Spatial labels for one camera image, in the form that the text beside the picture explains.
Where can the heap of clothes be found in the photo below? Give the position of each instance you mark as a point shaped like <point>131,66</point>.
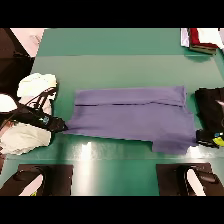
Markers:
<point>28,136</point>

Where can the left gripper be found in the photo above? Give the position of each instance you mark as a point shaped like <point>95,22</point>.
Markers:
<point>55,124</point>

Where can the white garment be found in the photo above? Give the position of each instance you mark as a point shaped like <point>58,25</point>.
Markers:
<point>210,34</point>

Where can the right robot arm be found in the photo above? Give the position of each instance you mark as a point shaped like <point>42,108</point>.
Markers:
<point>213,181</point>

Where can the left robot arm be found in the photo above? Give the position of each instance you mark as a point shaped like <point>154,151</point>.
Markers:
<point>20,114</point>

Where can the purple shirt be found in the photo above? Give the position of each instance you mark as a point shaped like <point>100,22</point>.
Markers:
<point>133,115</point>

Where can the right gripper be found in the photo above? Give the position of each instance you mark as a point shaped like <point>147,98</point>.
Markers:
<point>206,138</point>

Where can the black garment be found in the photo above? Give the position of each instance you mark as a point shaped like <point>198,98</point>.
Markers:
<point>209,108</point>

